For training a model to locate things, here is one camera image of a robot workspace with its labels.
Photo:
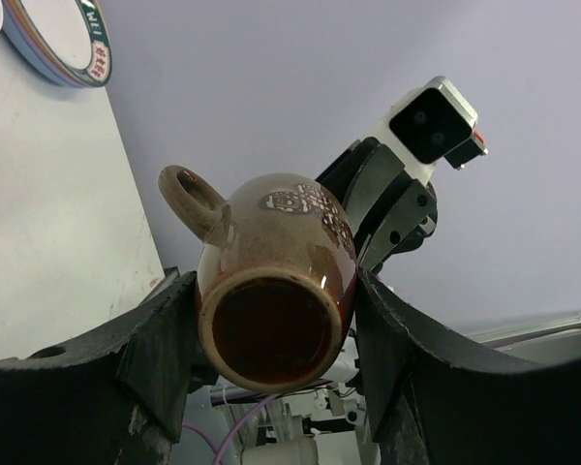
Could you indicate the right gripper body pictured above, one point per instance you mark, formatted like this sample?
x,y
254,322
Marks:
x,y
388,211

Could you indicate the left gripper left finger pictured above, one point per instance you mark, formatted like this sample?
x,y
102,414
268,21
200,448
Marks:
x,y
113,395

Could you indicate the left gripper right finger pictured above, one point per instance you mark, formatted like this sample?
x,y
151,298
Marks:
x,y
436,397

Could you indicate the brown striped mug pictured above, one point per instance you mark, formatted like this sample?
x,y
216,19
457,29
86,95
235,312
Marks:
x,y
276,276

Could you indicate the dark green plate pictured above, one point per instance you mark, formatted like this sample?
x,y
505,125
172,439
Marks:
x,y
74,36

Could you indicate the blue plate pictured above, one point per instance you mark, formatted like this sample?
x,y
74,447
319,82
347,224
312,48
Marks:
x,y
31,52

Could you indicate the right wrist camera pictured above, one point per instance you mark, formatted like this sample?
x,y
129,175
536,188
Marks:
x,y
428,124

